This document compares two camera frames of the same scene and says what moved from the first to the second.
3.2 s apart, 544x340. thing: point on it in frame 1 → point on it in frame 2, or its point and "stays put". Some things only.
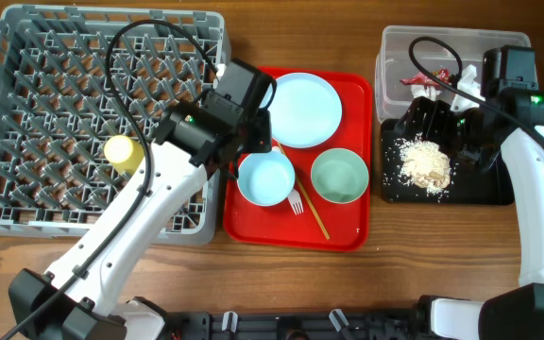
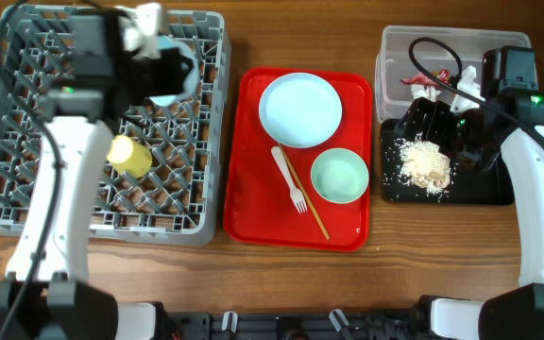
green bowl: (339, 176) stays put
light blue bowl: (265, 178) → (193, 81)
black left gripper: (264, 140) → (179, 67)
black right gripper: (416, 115) stays put
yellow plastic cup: (125, 153) stays put
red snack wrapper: (424, 79) stays put
